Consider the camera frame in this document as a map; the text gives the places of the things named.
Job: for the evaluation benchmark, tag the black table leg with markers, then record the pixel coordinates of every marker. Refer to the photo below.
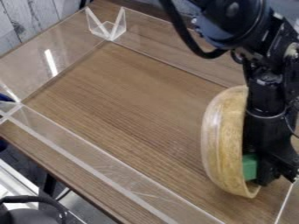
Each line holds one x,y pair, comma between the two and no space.
49,184

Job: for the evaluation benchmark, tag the clear acrylic wall panel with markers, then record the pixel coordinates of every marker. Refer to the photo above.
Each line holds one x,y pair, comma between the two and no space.
49,135

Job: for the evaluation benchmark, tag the light wooden bowl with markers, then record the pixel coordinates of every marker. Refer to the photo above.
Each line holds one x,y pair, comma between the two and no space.
222,142

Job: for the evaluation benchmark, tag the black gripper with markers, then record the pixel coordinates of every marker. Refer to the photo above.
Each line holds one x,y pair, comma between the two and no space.
267,137

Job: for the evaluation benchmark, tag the clear acrylic corner bracket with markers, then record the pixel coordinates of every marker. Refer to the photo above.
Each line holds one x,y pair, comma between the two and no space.
107,30

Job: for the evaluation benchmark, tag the green rectangular block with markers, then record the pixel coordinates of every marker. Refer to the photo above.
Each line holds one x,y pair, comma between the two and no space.
250,167

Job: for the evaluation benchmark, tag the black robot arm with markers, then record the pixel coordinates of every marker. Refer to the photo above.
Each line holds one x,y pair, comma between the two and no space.
263,42

